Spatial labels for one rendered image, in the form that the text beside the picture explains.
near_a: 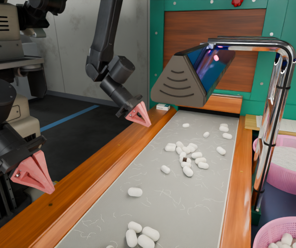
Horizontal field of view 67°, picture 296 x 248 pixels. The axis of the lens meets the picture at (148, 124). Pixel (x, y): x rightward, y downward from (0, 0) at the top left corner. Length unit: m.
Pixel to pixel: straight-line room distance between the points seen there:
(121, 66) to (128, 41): 2.59
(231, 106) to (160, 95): 0.76
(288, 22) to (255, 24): 0.11
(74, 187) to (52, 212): 0.09
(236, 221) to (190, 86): 0.34
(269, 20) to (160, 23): 0.46
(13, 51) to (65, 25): 3.05
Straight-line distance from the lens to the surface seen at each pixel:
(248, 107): 1.13
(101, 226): 0.56
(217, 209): 0.60
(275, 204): 0.78
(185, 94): 0.32
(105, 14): 0.74
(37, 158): 0.47
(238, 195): 0.62
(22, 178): 0.50
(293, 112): 1.15
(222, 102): 1.07
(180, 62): 0.31
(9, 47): 0.95
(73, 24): 3.87
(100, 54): 0.74
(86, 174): 0.67
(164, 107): 1.12
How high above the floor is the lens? 1.14
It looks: 23 degrees down
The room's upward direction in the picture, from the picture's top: straight up
